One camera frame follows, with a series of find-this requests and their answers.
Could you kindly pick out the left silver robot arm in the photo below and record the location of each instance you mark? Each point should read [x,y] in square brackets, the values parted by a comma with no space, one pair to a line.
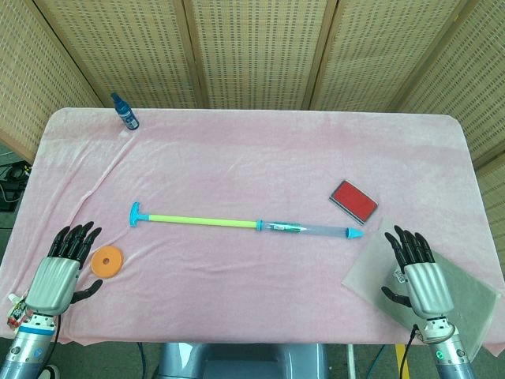
[29,347]

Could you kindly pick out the pink velvet table cloth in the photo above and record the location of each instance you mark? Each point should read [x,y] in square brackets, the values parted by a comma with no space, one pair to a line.
[252,158]

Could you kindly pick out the translucent plastic bag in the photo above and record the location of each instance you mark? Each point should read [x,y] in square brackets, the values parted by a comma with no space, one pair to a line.
[469,300]

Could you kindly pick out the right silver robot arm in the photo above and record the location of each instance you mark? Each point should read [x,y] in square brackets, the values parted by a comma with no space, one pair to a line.
[450,351]

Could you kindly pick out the woven bamboo folding screen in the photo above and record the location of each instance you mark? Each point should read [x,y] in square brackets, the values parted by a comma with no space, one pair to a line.
[256,51]

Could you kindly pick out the red ink pad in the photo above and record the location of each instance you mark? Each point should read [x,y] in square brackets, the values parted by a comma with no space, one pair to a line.
[354,198]

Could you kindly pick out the orange disc with hole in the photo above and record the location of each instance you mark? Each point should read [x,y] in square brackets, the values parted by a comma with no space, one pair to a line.
[112,266]

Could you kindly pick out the white table leg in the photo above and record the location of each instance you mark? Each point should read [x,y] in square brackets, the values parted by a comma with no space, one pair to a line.
[350,361]

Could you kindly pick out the blue spray bottle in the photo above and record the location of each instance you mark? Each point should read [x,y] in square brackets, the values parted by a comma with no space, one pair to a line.
[128,115]

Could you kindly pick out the green blue water pump toy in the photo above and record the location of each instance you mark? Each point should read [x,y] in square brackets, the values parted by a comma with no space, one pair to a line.
[197,219]

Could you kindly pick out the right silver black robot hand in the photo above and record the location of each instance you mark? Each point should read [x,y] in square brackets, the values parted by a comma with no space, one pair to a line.
[426,282]

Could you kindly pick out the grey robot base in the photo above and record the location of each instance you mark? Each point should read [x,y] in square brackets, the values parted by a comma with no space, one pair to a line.
[236,361]

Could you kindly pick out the red white snack packet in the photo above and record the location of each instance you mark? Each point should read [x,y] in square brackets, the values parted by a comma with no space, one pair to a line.
[16,312]

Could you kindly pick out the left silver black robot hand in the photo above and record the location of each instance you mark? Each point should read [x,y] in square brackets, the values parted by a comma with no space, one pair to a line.
[53,278]

